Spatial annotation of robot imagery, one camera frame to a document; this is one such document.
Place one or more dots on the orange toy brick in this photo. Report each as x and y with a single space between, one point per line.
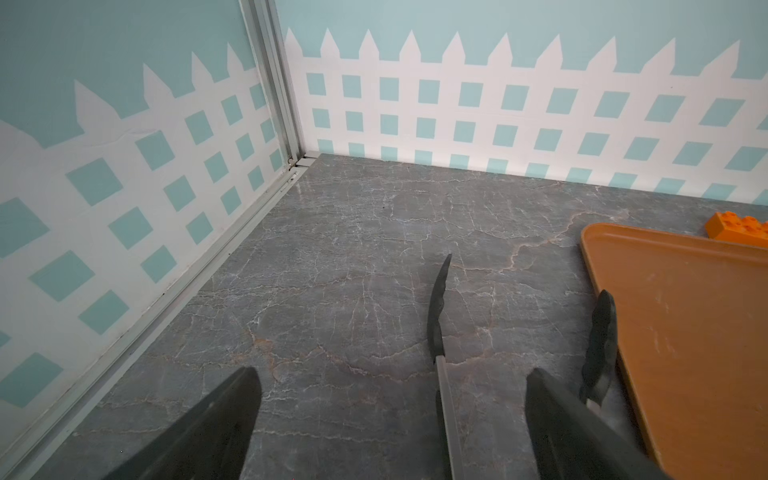
729 227

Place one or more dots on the steel tongs with black tips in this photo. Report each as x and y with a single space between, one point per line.
596 373

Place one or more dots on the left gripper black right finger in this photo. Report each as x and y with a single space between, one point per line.
571 442

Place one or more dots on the brown plastic tray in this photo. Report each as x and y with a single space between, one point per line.
692 337

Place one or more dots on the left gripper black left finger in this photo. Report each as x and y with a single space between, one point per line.
210 441

